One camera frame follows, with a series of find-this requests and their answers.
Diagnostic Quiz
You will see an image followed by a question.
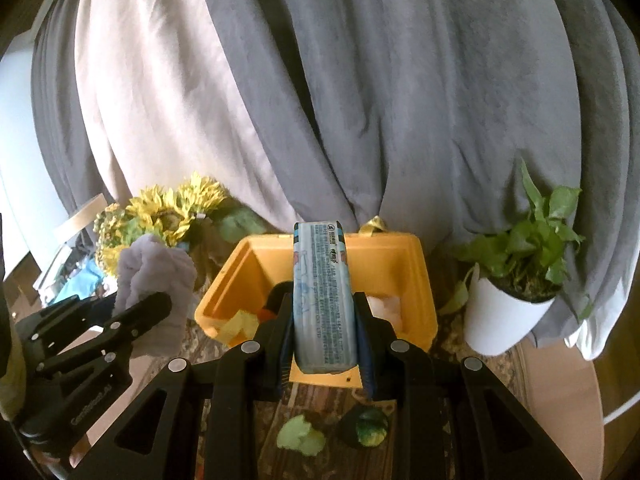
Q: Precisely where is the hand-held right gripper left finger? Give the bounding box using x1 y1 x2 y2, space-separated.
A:
67 282 297 480

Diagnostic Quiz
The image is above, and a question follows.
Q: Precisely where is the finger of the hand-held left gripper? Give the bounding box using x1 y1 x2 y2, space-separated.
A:
14 296 108 361
42 291 174 373

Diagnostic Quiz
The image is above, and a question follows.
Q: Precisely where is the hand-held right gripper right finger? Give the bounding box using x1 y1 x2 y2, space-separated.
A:
351 290 585 480

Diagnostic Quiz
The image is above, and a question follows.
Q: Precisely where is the lavender fluffy cloth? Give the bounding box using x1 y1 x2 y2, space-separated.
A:
114 234 199 358

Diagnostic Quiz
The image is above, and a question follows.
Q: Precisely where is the pale blue tissue pack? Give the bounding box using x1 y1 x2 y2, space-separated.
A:
291 219 361 375

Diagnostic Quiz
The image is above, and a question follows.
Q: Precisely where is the yellow plastic box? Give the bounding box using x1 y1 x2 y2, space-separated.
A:
194 232 439 388

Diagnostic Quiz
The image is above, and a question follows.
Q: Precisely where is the white fluffy soft item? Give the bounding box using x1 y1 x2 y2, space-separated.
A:
366 294 404 331

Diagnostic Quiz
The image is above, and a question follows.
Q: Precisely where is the dark green yellow soft ball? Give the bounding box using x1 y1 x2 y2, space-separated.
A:
340 406 390 450

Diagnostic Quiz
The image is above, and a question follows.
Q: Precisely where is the light green soft toy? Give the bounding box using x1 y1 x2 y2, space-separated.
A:
276 419 327 457

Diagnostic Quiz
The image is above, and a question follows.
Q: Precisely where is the blue cloth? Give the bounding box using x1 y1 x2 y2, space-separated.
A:
50 257 121 306

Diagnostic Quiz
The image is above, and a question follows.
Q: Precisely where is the yellow cloth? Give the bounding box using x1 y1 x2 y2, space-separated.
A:
219 310 261 347

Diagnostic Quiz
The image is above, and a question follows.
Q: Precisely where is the sunflower bouquet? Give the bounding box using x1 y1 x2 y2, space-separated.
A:
93 171 268 278

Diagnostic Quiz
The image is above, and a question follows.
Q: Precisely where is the brown patterned table mat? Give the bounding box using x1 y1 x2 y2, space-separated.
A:
187 240 531 480

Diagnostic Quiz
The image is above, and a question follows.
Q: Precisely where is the gold ribbon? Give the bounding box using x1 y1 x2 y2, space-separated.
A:
357 215 391 235

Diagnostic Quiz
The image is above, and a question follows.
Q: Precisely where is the white plant pot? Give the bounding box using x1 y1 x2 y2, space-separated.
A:
463 263 557 357

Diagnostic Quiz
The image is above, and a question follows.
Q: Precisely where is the green potted plant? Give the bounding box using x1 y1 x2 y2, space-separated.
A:
439 158 596 323

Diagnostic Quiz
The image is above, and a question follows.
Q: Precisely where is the beige curtain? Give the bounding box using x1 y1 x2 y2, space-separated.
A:
75 0 281 233

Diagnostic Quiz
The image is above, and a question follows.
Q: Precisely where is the grey curtain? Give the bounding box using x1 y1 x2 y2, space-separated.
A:
31 0 640 361

